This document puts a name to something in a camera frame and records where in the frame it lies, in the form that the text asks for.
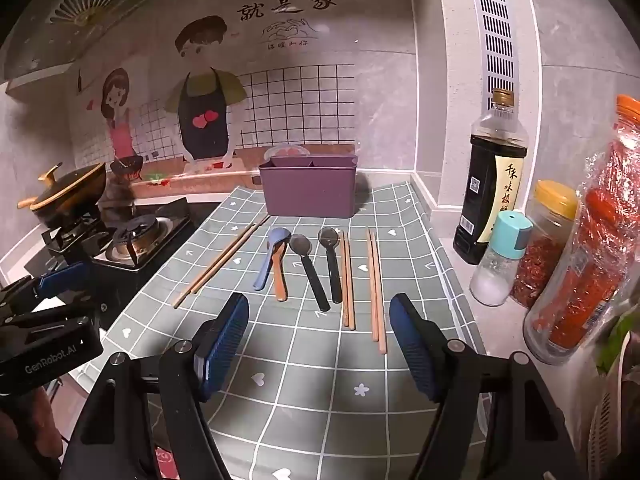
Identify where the black spoon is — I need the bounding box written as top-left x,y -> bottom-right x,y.
318,226 -> 344,304
289,233 -> 332,312

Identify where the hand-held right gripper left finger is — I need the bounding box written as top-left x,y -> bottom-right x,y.
65,292 -> 250,480

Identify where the black pot with yellow rim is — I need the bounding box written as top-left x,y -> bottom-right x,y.
17,161 -> 108,231

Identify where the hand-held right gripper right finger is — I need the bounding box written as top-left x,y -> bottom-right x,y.
389,294 -> 576,480

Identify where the cartoon wall poster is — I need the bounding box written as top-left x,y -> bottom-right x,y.
70,0 -> 418,196

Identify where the range hood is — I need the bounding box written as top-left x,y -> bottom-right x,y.
0,0 -> 241,83

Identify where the black gas stove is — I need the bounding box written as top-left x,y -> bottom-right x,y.
0,195 -> 201,311

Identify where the chili flakes jar yellow lid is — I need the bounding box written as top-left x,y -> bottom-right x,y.
511,180 -> 580,309

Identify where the white vent panel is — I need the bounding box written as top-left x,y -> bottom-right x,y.
467,0 -> 528,113

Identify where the blue spoon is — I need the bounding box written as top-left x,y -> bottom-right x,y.
252,227 -> 292,292

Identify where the green checked table mat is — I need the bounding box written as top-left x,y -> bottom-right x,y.
75,182 -> 488,480

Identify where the plastic-wrapped chili jar orange lid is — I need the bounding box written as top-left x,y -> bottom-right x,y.
522,94 -> 640,366

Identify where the salt shaker with teal cap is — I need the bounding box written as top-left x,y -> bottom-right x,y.
470,210 -> 533,307

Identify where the white colander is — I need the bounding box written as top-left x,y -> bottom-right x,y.
585,375 -> 640,480

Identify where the person's left hand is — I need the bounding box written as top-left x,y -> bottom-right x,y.
0,389 -> 61,480

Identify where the purple utensil holder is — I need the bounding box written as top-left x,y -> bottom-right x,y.
258,156 -> 359,219

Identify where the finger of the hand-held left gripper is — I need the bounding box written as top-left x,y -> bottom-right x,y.
0,259 -> 94,313

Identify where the green vegetable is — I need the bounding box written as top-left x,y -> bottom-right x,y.
595,305 -> 640,376

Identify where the middle wooden chopstick pair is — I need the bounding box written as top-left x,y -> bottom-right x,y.
344,232 -> 356,331

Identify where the soy sauce bottle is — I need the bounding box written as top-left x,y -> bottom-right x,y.
452,87 -> 530,266

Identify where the orange wooden spoon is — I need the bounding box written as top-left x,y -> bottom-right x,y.
270,245 -> 289,303

